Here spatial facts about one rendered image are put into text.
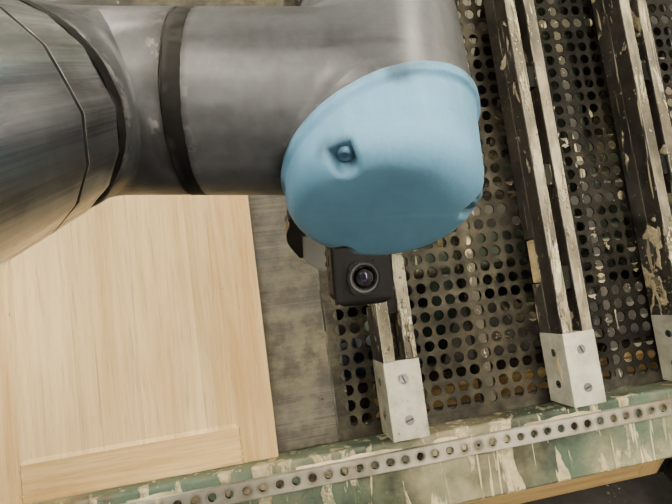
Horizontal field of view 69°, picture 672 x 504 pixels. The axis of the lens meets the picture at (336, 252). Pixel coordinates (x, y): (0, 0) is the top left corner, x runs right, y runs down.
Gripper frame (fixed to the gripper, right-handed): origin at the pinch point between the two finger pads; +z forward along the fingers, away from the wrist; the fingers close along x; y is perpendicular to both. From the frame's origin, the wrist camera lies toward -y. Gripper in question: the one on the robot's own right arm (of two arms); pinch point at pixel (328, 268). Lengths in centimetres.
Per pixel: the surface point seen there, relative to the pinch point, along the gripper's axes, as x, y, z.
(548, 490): -68, -27, 102
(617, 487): -108, -33, 132
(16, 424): 45, 0, 38
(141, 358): 25.9, 5.9, 34.8
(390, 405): -11.7, -8.5, 34.2
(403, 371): -14.7, -4.0, 32.3
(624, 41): -68, 45, 11
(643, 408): -58, -16, 39
